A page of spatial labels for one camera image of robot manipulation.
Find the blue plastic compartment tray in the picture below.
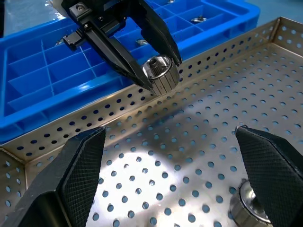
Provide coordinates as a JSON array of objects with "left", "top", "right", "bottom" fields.
[{"left": 0, "top": 0, "right": 261, "bottom": 145}]

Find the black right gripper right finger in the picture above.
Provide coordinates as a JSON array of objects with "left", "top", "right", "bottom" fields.
[{"left": 235, "top": 126, "right": 303, "bottom": 227}]

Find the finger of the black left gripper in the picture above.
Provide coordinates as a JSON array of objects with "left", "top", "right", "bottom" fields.
[
  {"left": 82, "top": 22, "right": 155, "bottom": 94},
  {"left": 125, "top": 0, "right": 182, "bottom": 67}
]

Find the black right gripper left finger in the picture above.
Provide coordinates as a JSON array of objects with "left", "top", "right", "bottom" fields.
[{"left": 0, "top": 126, "right": 107, "bottom": 227}]

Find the perforated steel tray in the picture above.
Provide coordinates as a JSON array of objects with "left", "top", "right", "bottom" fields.
[{"left": 0, "top": 16, "right": 303, "bottom": 227}]

